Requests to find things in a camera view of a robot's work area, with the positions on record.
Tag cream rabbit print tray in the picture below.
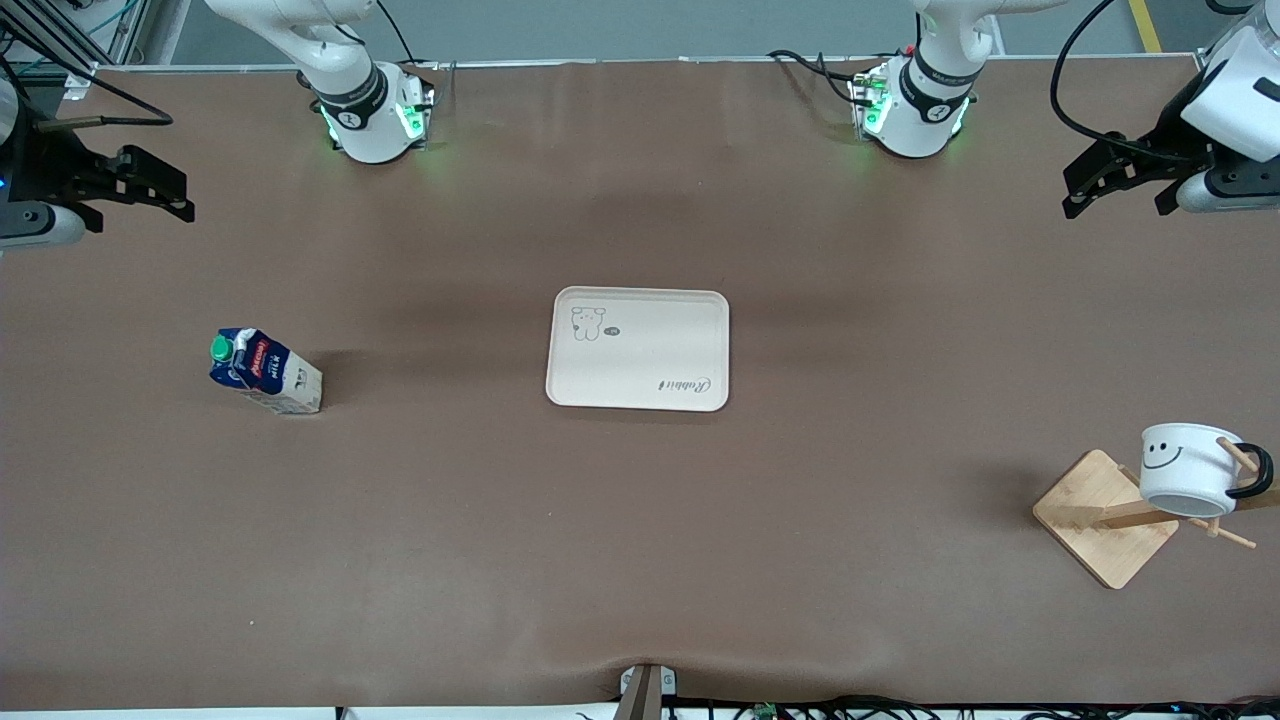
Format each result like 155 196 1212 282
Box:
545 286 731 412

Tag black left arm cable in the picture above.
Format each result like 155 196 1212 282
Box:
1049 0 1216 161

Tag black left base cable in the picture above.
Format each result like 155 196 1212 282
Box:
768 48 873 107

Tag black right base cable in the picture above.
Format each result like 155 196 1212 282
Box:
376 0 419 65

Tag brown table cover mat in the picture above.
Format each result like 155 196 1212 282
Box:
0 55 1280 711

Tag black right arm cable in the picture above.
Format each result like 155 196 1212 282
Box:
0 20 175 129

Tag white smiley cup black handle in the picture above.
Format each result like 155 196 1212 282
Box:
1138 422 1277 520

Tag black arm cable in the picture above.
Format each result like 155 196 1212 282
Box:
0 20 175 129
1049 0 1216 161

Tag wooden cup rack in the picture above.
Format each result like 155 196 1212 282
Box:
1032 436 1280 591

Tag blue white milk carton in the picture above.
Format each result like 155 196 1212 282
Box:
207 327 325 417

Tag black base cable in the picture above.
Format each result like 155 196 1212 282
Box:
768 48 873 107
376 0 419 65

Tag metal table edge bracket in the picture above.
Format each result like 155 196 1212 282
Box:
618 664 678 720

